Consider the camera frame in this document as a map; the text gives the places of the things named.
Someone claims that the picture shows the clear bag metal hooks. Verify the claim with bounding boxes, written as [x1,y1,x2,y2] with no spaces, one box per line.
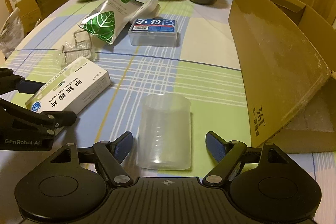
[55,30,96,68]

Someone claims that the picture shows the translucent plastic cup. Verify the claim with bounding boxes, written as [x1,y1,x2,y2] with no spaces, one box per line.
[136,93,191,170]

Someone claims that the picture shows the brown cardboard box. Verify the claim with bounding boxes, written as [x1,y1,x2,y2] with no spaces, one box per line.
[228,0,335,153]

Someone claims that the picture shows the silver green leaf pouch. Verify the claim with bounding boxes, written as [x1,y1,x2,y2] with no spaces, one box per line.
[79,0,143,45]

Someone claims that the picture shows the white square plastic case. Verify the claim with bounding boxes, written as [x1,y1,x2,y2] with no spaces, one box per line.
[129,0,161,23]

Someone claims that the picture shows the white plastic bag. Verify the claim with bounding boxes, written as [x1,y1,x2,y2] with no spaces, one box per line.
[0,7,25,59]

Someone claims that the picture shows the checkered tablecloth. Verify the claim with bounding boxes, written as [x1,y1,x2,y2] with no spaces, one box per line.
[1,0,335,192]

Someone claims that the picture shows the white green tablet box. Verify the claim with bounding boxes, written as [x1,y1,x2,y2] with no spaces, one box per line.
[25,56,111,114]

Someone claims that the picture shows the blue dental floss box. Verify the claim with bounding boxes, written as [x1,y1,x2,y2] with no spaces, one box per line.
[129,18,178,47]

